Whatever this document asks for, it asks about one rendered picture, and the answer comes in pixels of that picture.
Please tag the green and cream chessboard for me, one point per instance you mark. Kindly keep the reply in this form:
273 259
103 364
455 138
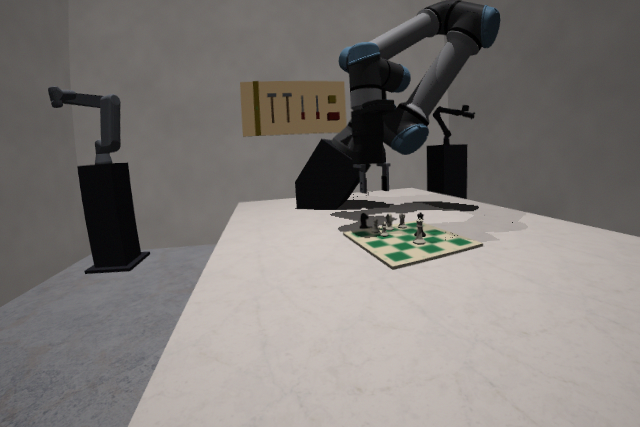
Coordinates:
397 250

